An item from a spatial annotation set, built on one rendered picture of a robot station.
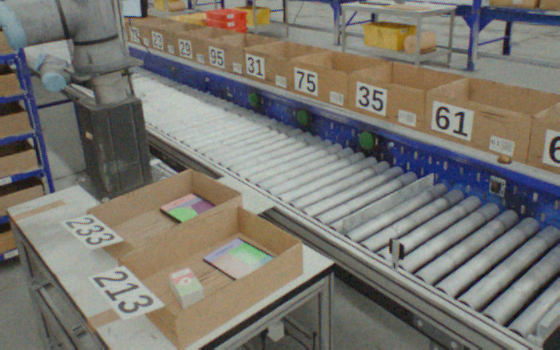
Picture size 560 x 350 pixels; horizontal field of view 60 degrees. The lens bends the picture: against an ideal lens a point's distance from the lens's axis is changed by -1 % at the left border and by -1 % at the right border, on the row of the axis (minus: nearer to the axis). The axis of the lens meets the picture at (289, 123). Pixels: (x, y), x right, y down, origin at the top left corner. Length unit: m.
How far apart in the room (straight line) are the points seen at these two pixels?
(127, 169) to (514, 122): 1.32
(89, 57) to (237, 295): 0.94
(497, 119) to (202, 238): 1.01
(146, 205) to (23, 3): 0.73
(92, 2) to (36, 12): 0.17
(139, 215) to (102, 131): 0.31
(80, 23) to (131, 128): 0.39
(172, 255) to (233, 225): 0.21
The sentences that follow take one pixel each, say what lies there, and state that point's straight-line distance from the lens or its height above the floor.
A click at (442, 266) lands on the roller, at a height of 0.75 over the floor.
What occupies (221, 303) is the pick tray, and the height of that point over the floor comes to 0.81.
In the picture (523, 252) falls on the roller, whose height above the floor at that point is 0.75.
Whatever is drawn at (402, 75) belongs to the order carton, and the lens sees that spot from 2.29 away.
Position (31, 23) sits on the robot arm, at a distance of 1.71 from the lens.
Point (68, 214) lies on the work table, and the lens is 1.81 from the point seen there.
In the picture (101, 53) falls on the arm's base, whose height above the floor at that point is 1.26.
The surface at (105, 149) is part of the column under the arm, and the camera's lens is 1.79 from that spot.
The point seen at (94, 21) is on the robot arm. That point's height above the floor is 1.36.
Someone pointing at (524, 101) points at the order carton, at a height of 1.00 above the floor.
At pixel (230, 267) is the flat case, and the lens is 1.37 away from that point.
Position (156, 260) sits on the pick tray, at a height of 0.79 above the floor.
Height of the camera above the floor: 1.57
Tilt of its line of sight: 20 degrees down
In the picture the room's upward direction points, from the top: 2 degrees counter-clockwise
